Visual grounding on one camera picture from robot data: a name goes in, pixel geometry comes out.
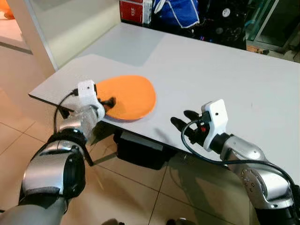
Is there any red box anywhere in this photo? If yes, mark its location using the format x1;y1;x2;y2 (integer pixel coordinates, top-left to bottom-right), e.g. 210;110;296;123
119;0;153;24

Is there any black machine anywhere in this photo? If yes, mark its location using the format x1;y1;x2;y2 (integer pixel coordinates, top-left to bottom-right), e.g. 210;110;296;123
197;0;263;50

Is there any orange plate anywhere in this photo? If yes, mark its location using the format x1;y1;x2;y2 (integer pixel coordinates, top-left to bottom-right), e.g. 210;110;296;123
95;75;157;121

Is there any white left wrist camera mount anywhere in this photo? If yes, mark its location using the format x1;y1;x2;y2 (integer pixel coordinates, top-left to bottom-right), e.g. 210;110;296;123
76;80;100;109

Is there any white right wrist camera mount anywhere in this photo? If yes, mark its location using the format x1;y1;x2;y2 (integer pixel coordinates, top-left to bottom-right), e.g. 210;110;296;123
201;99;230;151

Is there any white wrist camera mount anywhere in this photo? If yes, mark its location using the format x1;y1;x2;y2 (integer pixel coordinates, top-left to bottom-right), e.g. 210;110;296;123
76;80;100;109
201;99;230;151

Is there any white dining table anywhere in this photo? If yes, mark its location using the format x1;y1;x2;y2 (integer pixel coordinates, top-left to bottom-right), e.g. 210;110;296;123
28;22;300;181

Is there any blue cloth bag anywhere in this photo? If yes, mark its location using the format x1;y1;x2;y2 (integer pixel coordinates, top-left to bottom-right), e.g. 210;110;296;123
154;0;201;29

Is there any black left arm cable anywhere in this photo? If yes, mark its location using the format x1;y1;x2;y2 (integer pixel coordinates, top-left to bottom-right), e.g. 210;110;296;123
53;89;80;134

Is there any black box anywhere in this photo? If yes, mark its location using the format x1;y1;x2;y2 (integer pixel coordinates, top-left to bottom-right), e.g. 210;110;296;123
114;130;178;170

